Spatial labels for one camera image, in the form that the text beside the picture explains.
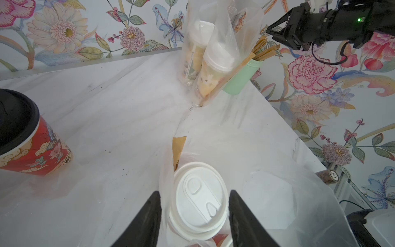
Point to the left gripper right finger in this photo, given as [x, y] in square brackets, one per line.
[246, 230]

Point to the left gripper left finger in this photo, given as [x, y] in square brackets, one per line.
[143, 231]

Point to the paper straw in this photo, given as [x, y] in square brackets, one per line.
[225, 80]
[177, 149]

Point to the white lid beige cup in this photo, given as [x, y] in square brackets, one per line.
[217, 63]

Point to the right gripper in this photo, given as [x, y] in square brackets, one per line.
[353, 21]

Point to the wooden stir sticks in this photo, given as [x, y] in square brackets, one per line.
[264, 49]

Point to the white lid red cup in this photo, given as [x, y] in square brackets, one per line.
[220, 240]
[199, 202]

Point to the green cup holder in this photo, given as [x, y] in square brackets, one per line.
[238, 82]

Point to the clear plastic carrier bag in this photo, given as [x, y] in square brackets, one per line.
[220, 37]

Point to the clear plastic bag pile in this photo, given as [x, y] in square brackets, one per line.
[290, 201]

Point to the white lid floral cup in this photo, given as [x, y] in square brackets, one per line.
[192, 53]

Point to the white lid red back cup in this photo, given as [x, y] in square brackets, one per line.
[220, 240]

